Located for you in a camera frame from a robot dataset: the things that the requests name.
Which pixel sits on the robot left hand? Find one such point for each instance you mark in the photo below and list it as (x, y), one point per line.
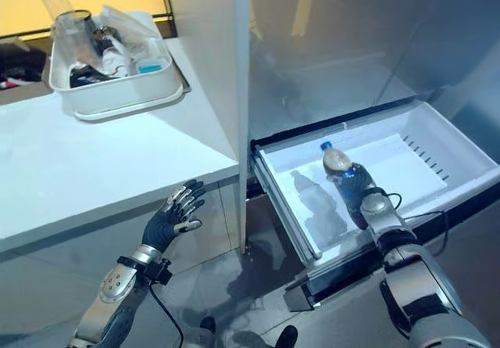
(166, 223)

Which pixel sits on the white plastic tray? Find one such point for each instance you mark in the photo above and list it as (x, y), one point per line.
(117, 70)

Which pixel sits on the white refrigerator drawer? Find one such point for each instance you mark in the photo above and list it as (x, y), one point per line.
(363, 176)

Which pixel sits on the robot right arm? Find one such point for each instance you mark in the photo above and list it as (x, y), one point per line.
(414, 277)

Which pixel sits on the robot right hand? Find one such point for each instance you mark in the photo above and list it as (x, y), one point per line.
(353, 185)

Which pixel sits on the cola bottle with blue cap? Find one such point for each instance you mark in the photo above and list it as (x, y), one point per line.
(336, 161)

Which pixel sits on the black robot foot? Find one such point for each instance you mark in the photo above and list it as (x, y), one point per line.
(287, 337)
(208, 330)

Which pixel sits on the clear cylinder with black lid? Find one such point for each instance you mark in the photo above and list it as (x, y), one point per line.
(54, 2)

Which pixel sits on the clear plastic cup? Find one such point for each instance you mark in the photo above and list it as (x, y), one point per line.
(76, 37)

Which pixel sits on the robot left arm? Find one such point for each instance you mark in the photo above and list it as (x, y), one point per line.
(113, 293)

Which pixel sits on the blue labelled packet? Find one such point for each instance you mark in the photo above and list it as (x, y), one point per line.
(150, 69)

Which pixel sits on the black item in tray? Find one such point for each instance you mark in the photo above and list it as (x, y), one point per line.
(88, 77)

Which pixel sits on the white counter cabinet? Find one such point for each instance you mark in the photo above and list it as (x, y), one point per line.
(109, 160)

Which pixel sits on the silver refrigerator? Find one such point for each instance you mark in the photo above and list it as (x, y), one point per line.
(375, 51)

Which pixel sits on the clear plastic bag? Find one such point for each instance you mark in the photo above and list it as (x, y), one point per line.
(127, 35)

